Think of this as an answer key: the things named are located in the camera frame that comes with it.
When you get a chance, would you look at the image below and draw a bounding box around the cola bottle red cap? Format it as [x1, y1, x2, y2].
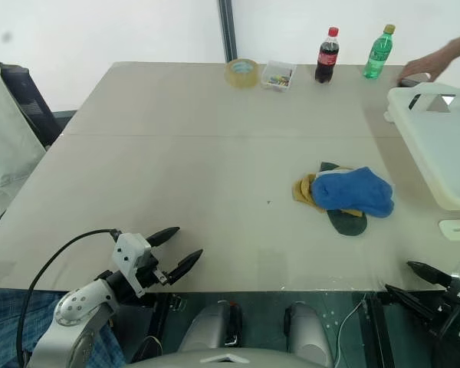
[314, 26, 340, 85]

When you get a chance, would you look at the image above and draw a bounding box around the thin white cable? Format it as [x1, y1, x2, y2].
[336, 294, 370, 368]

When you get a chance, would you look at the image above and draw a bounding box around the clear box of coloured clips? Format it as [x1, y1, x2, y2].
[260, 60, 297, 93]

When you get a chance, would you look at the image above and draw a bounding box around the black office chair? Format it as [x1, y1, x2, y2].
[0, 62, 78, 151]

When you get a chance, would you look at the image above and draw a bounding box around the green plastic bottle yellow cap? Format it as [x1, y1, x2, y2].
[363, 24, 397, 81]

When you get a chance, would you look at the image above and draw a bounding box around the dark green sock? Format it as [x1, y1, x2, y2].
[319, 161, 369, 236]

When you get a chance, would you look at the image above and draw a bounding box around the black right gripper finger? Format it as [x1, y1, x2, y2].
[384, 283, 444, 321]
[406, 260, 452, 291]

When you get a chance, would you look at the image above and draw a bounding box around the mustard yellow sock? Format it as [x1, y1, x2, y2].
[291, 172, 366, 219]

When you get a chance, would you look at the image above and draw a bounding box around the person's bare hand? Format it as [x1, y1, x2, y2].
[399, 60, 442, 84]

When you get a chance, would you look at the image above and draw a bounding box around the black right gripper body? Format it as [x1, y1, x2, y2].
[429, 271, 460, 338]

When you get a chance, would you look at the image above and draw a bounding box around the blue fluffy sock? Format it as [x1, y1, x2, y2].
[310, 166, 396, 219]

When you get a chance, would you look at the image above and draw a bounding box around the grey vertical wall post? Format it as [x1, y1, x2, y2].
[218, 0, 238, 64]

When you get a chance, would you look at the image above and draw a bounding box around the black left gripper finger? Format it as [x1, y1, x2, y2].
[145, 226, 181, 248]
[166, 248, 204, 286]

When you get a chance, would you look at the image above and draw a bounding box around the black table frame leg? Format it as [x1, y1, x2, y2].
[361, 292, 393, 368]

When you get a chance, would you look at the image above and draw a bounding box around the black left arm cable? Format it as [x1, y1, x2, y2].
[16, 228, 123, 368]

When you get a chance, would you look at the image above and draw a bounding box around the blue checkered cloth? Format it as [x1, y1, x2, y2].
[0, 287, 126, 368]

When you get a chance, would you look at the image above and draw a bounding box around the grey rounded robot leg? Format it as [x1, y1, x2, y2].
[179, 300, 243, 354]
[283, 301, 335, 368]

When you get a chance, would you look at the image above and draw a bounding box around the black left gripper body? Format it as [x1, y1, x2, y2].
[135, 256, 171, 290]

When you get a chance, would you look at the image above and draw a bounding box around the white cloth on chair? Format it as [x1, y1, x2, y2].
[0, 62, 48, 224]

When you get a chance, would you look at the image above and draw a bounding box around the white plastic tray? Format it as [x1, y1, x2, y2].
[383, 81, 460, 212]

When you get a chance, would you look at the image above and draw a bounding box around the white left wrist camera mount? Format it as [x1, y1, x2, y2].
[111, 232, 158, 298]

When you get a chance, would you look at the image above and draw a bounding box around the white plastic lid piece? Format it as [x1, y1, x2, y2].
[438, 218, 460, 242]

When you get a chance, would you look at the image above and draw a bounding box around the clear packing tape roll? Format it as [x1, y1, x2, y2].
[224, 57, 259, 90]

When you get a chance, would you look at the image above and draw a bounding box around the grey robot torso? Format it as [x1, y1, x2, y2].
[121, 346, 325, 368]

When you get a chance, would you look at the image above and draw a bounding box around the dark phone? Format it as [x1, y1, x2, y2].
[397, 73, 432, 89]

